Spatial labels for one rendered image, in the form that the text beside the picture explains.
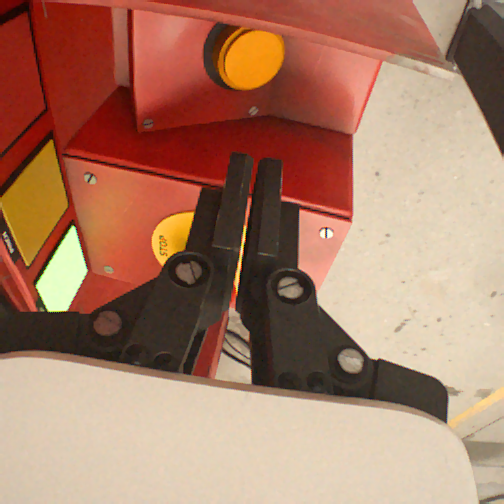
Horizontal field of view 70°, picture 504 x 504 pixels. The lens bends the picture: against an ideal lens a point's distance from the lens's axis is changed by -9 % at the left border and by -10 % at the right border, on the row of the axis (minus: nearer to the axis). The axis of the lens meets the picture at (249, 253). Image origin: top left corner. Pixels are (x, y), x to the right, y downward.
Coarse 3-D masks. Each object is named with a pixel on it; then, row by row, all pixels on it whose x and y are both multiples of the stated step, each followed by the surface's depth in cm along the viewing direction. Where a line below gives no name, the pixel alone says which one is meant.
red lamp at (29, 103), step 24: (24, 24) 13; (0, 48) 12; (24, 48) 13; (0, 72) 13; (24, 72) 14; (0, 96) 13; (24, 96) 14; (0, 120) 13; (24, 120) 15; (0, 144) 14
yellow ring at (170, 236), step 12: (180, 216) 21; (192, 216) 21; (156, 228) 22; (168, 228) 22; (180, 228) 22; (156, 240) 23; (168, 240) 23; (180, 240) 23; (156, 252) 24; (168, 252) 24; (240, 252) 23; (240, 264) 23
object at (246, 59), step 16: (224, 32) 18; (240, 32) 18; (256, 32) 18; (224, 48) 18; (240, 48) 18; (256, 48) 19; (272, 48) 19; (224, 64) 19; (240, 64) 19; (256, 64) 20; (272, 64) 20; (224, 80) 20; (240, 80) 20; (256, 80) 20
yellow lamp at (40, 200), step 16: (48, 144) 17; (32, 160) 17; (48, 160) 18; (32, 176) 17; (48, 176) 18; (16, 192) 16; (32, 192) 17; (48, 192) 18; (64, 192) 20; (16, 208) 16; (32, 208) 17; (48, 208) 19; (64, 208) 21; (16, 224) 16; (32, 224) 18; (48, 224) 19; (16, 240) 17; (32, 240) 18; (32, 256) 18
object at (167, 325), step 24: (168, 264) 9; (192, 264) 9; (168, 288) 9; (192, 288) 9; (144, 312) 8; (168, 312) 8; (192, 312) 8; (144, 336) 8; (168, 336) 8; (192, 336) 8; (120, 360) 7; (144, 360) 7; (168, 360) 8; (192, 360) 10
